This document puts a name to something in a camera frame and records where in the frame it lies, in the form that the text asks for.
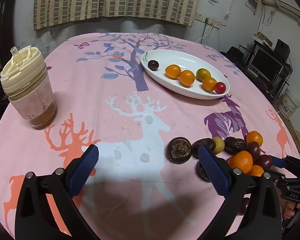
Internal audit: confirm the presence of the dark red cherry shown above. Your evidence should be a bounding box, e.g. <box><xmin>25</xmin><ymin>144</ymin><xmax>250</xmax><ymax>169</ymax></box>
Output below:
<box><xmin>255</xmin><ymin>154</ymin><xmax>273</xmax><ymax>169</ymax></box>

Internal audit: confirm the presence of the red cherry tomato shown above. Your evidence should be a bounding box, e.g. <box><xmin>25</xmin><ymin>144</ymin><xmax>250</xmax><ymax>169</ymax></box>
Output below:
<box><xmin>215</xmin><ymin>82</ymin><xmax>226</xmax><ymax>94</ymax></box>
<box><xmin>237</xmin><ymin>197</ymin><xmax>250</xmax><ymax>216</ymax></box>

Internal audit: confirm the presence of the large mandarin orange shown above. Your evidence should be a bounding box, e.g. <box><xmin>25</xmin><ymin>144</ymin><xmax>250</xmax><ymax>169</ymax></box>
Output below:
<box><xmin>228</xmin><ymin>151</ymin><xmax>253</xmax><ymax>174</ymax></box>

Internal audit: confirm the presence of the small mandarin orange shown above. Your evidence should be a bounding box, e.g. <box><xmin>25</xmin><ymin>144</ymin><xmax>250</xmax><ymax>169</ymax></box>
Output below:
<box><xmin>245</xmin><ymin>131</ymin><xmax>263</xmax><ymax>147</ymax></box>

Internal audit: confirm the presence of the dark purple plum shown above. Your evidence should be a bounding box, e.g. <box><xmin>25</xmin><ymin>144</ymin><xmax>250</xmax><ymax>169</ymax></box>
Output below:
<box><xmin>246</xmin><ymin>141</ymin><xmax>260</xmax><ymax>161</ymax></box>

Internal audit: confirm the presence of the person's right hand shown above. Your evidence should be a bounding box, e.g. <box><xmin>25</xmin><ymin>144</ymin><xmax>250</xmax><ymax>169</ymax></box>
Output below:
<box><xmin>283</xmin><ymin>200</ymin><xmax>300</xmax><ymax>219</ymax></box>

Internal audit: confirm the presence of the small yellow-green fruit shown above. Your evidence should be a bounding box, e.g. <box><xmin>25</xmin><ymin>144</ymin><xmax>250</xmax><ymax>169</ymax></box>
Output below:
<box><xmin>213</xmin><ymin>137</ymin><xmax>225</xmax><ymax>154</ymax></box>

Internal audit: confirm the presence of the white plastic bucket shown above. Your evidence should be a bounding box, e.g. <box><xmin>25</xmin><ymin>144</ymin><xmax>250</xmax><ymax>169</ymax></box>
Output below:
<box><xmin>277</xmin><ymin>89</ymin><xmax>300</xmax><ymax>119</ymax></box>

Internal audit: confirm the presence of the black monitor on rack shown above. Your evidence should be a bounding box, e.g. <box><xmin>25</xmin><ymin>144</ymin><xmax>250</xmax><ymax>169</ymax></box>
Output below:
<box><xmin>248</xmin><ymin>45</ymin><xmax>283</xmax><ymax>83</ymax></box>

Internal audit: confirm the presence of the cream lidded drink cup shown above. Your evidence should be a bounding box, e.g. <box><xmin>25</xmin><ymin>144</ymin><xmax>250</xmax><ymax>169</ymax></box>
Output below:
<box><xmin>0</xmin><ymin>46</ymin><xmax>57</xmax><ymax>129</ymax></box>

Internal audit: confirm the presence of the pink patterned tablecloth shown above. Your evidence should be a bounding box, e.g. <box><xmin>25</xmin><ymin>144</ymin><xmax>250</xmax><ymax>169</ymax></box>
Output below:
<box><xmin>0</xmin><ymin>33</ymin><xmax>299</xmax><ymax>239</ymax></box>

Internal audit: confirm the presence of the black speaker box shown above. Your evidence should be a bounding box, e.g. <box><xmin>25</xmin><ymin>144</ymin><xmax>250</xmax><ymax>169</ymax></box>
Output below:
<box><xmin>274</xmin><ymin>38</ymin><xmax>290</xmax><ymax>62</ymax></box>

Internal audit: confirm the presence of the yellow-green kumquat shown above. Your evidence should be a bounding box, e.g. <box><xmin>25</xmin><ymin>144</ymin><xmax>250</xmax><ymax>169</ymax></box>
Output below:
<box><xmin>196</xmin><ymin>68</ymin><xmax>211</xmax><ymax>82</ymax></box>

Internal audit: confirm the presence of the white oval plate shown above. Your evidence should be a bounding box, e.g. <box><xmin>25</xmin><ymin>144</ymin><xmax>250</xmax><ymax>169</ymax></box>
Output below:
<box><xmin>141</xmin><ymin>50</ymin><xmax>230</xmax><ymax>100</ymax></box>

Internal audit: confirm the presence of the dark cherry with stem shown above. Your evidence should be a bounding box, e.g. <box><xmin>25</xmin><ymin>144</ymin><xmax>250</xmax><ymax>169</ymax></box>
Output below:
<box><xmin>145</xmin><ymin>53</ymin><xmax>159</xmax><ymax>71</ymax></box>

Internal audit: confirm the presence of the white air conditioner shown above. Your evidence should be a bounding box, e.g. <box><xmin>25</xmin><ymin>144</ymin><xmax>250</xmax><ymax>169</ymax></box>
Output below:
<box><xmin>275</xmin><ymin>0</ymin><xmax>300</xmax><ymax>20</ymax></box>

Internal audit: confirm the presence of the checked beige curtain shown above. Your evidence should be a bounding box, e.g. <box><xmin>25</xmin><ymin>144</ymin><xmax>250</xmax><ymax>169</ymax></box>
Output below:
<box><xmin>33</xmin><ymin>0</ymin><xmax>199</xmax><ymax>30</ymax></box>

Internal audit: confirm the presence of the white wall socket strip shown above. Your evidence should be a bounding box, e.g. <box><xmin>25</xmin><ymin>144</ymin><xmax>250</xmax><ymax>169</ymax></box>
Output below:
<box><xmin>195</xmin><ymin>12</ymin><xmax>221</xmax><ymax>29</ymax></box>

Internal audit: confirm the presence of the white power cable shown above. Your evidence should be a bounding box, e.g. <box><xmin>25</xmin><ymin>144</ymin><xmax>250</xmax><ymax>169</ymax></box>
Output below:
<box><xmin>195</xmin><ymin>19</ymin><xmax>215</xmax><ymax>45</ymax></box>

